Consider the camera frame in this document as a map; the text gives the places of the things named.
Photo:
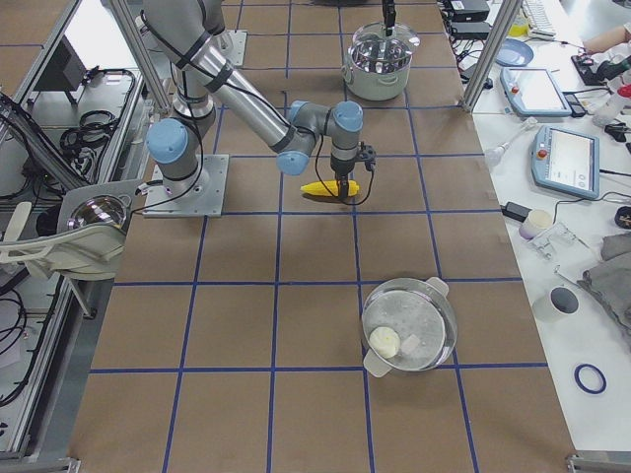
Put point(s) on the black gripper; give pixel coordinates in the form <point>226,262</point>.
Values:
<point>341,169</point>

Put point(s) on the pale green electric pot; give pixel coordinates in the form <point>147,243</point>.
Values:
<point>377,69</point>

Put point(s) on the yellow toy corn cob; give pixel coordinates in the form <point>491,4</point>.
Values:
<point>325,189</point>

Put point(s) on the glass pot lid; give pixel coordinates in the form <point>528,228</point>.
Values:
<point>377,31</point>

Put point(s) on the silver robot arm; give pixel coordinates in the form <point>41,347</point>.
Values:
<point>184,31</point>

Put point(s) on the glass steamer pot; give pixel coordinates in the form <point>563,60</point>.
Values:
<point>420,313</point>

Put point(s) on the light blue plate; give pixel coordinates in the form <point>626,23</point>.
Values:
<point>514,53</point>

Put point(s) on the far blue teach pendant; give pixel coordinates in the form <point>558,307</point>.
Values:
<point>533,92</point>

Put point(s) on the blue teach pendant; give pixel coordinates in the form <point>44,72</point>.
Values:
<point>533,92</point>
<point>566,161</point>

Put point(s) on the black power adapter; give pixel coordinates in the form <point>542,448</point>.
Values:
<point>515,211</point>

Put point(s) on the near blue teach pendant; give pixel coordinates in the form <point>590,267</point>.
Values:
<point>566,161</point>

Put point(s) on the purple white cup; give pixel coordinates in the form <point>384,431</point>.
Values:
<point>536,222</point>

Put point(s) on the white steamed bun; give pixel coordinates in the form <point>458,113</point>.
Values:
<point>385,342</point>

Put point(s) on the steel bowl on chair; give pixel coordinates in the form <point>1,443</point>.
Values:
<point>102,209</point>

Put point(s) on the white cup dark lid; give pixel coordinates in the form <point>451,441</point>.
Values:
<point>555,304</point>

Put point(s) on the grey cloth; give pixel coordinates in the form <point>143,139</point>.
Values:
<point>609,281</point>

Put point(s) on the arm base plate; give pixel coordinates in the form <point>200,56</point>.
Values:
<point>202,194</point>
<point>231,44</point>

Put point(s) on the aluminium frame post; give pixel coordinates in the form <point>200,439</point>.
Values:
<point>500,28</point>

